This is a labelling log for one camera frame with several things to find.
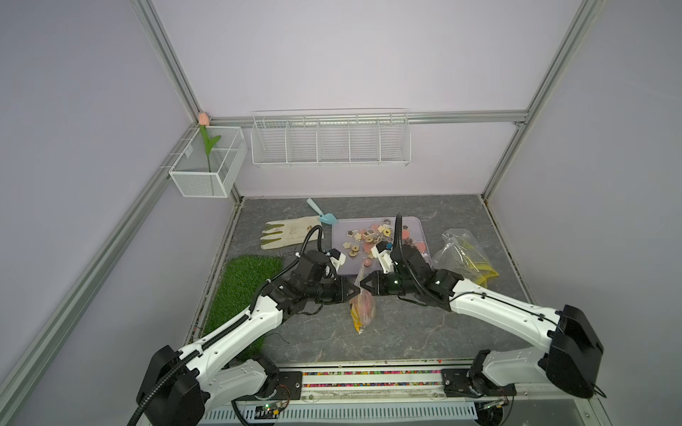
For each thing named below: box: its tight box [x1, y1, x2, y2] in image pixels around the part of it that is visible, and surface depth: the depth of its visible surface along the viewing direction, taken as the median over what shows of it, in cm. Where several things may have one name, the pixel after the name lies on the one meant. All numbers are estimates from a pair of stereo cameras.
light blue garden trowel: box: [306, 197, 339, 226], surface depth 114 cm
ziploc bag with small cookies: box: [436, 228, 500, 289], surface depth 93 cm
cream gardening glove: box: [260, 215, 325, 251], surface depth 110 cm
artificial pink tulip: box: [198, 111, 222, 173], surface depth 92 cm
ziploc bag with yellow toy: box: [349, 263, 377, 335], surface depth 80 cm
